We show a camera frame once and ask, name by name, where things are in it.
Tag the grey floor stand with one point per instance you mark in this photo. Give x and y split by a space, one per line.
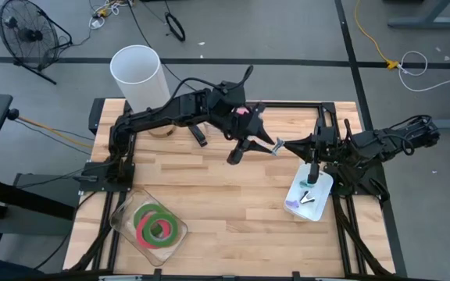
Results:
33 224

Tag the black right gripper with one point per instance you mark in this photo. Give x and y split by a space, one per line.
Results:
338 150

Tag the white cylindrical tube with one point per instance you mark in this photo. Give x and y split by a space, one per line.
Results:
139 74

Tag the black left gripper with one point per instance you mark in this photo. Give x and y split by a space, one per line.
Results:
233 113

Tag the red tape roll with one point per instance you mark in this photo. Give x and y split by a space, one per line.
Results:
142 236

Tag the black floor fan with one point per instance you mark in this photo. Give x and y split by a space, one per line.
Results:
29 37

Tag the grey desk leg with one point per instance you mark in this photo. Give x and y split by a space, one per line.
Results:
424 22

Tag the large clear plastic bin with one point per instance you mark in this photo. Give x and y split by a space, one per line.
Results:
170 253

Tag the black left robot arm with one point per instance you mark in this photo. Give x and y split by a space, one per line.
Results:
151 117

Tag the white plastic bin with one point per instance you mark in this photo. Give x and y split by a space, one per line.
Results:
318 203

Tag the black stapler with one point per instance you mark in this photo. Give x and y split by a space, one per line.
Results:
199 138

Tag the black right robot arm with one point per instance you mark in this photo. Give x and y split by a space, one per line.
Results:
397 142

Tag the grey desk foot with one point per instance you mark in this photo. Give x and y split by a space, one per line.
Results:
447 124

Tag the black table frame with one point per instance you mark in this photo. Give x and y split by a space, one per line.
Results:
295 104

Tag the black stapler remover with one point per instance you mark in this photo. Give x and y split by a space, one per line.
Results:
307 198

